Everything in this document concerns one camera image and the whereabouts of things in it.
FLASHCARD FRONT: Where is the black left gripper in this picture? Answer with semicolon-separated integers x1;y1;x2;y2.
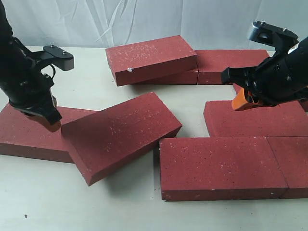
0;36;63;125

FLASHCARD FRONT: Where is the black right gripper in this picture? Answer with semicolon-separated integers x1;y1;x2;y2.
221;38;308;111

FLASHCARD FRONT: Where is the red brick with white speck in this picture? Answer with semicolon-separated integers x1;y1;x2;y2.
105;35;197;86

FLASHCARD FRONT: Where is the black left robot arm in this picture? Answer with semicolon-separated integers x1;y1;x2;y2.
0;5;62;129

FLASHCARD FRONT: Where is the red brick under tilted brick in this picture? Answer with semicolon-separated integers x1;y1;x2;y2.
134;68;198;85

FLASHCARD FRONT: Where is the red brick front large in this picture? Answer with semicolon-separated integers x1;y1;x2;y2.
159;137;288;201

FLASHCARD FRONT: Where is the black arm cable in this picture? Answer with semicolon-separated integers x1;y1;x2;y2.
40;63;56;80

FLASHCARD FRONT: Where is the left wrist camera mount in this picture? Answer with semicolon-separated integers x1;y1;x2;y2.
30;45;75;71

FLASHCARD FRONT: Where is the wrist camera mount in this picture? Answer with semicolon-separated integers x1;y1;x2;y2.
30;45;75;71
247;21;299;55

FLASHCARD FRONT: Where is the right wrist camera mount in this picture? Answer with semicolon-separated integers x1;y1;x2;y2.
247;21;299;55

